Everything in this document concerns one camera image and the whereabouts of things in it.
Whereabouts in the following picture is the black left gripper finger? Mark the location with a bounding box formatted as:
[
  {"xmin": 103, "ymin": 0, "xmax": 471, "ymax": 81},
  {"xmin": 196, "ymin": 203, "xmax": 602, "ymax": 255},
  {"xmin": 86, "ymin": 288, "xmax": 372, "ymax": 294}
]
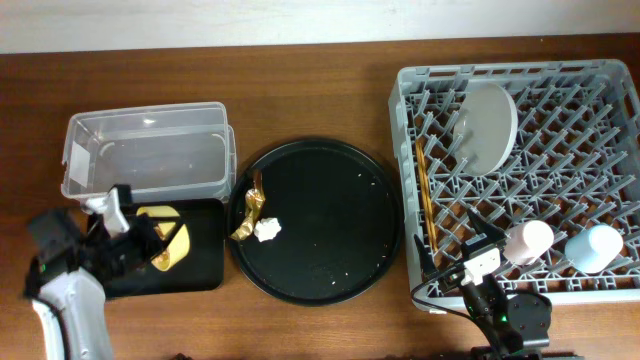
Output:
[
  {"xmin": 130, "ymin": 214, "xmax": 178, "ymax": 240},
  {"xmin": 142, "ymin": 236, "xmax": 183, "ymax": 265}
]

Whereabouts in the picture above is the grey dishwasher rack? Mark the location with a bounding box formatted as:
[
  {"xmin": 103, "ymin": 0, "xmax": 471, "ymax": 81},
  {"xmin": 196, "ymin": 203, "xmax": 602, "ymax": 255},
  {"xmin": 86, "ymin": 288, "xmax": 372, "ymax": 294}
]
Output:
[{"xmin": 388, "ymin": 59, "xmax": 639, "ymax": 309}]

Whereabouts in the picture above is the clear plastic bin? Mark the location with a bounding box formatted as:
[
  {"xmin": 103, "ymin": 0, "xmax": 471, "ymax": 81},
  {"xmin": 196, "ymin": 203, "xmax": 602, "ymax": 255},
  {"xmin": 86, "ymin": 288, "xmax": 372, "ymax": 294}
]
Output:
[{"xmin": 61, "ymin": 102, "xmax": 237, "ymax": 203}]

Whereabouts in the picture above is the round black tray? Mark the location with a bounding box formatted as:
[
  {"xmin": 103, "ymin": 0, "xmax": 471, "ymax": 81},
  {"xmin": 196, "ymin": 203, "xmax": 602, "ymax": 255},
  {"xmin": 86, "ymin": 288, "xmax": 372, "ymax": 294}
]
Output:
[{"xmin": 226, "ymin": 138, "xmax": 404, "ymax": 306}]

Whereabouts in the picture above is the black rectangular tray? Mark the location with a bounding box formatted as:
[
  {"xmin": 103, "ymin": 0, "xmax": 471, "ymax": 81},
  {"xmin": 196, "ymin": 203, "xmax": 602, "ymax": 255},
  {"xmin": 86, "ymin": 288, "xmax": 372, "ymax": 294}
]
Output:
[{"xmin": 104, "ymin": 199, "xmax": 224, "ymax": 299}]

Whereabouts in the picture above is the gold foil wrapper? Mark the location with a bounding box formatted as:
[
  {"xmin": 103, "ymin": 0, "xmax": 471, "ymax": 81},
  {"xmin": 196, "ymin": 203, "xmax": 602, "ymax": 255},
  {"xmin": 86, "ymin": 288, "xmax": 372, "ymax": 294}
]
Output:
[{"xmin": 230, "ymin": 170, "xmax": 266, "ymax": 242}]

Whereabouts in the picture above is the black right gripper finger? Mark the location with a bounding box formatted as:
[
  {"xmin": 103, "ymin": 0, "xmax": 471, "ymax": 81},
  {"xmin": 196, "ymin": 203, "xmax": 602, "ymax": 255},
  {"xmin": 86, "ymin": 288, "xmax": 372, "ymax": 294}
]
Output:
[
  {"xmin": 413, "ymin": 234, "xmax": 440, "ymax": 283},
  {"xmin": 467, "ymin": 208, "xmax": 506, "ymax": 250}
]

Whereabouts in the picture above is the yellow bowl with food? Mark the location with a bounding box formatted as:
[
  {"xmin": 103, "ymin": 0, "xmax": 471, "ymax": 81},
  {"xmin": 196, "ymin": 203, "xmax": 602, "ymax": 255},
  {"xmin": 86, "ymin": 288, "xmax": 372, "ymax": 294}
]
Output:
[{"xmin": 136, "ymin": 205, "xmax": 190, "ymax": 272}]

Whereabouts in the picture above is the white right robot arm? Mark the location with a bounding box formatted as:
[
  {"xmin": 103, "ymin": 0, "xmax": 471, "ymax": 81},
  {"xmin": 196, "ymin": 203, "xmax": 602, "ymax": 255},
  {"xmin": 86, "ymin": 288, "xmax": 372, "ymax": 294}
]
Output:
[{"xmin": 410, "ymin": 209, "xmax": 552, "ymax": 359}]

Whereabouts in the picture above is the pink plastic cup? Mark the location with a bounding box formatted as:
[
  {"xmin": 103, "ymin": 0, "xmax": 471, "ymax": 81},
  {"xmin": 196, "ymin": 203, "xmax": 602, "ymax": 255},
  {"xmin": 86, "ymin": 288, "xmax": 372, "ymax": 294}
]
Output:
[{"xmin": 503, "ymin": 220, "xmax": 554, "ymax": 266}]

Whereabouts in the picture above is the light blue cup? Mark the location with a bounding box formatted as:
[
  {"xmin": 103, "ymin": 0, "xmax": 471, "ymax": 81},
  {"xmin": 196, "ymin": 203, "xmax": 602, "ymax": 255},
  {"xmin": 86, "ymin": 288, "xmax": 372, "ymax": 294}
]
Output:
[{"xmin": 564, "ymin": 224, "xmax": 623, "ymax": 274}]

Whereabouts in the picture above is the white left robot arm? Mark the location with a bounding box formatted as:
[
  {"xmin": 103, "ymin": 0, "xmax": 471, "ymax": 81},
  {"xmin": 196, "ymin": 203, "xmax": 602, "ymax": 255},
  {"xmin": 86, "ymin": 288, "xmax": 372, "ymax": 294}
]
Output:
[{"xmin": 23, "ymin": 208, "xmax": 184, "ymax": 359}]

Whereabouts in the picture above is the wooden chopstick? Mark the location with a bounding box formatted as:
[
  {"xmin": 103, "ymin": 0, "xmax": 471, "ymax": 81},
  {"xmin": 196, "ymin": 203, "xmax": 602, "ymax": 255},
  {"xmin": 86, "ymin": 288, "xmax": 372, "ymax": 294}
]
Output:
[
  {"xmin": 418, "ymin": 138, "xmax": 440, "ymax": 252},
  {"xmin": 414, "ymin": 138, "xmax": 437, "ymax": 251}
]

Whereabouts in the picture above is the crumpled white tissue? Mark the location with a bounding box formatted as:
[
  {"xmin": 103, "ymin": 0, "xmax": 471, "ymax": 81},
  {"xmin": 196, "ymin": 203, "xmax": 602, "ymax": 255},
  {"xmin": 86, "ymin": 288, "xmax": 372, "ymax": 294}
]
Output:
[{"xmin": 253, "ymin": 218, "xmax": 281, "ymax": 242}]

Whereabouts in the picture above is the grey round plate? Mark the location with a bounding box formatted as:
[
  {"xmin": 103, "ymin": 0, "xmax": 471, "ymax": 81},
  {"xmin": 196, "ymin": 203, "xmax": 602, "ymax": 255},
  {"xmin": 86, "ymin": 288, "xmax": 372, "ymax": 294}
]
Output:
[{"xmin": 453, "ymin": 84, "xmax": 518, "ymax": 176}]

